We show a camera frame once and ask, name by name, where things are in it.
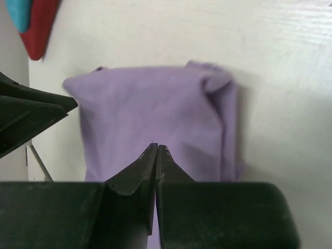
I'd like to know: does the red t shirt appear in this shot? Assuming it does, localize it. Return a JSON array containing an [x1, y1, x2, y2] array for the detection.
[[20, 0, 61, 61]]

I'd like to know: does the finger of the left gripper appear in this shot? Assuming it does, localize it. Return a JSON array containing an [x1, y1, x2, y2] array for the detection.
[[1, 73, 78, 113], [1, 96, 67, 157]]

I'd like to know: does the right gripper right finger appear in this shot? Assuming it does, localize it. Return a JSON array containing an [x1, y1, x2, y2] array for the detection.
[[156, 145, 300, 248]]

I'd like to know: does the purple t shirt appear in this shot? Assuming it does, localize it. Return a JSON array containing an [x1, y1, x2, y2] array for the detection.
[[62, 59, 246, 249]]

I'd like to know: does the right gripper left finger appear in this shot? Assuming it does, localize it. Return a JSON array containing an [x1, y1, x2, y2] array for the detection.
[[1, 144, 158, 248]]

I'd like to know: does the blue t shirt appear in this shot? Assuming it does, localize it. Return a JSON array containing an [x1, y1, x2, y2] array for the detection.
[[5, 0, 33, 33]]

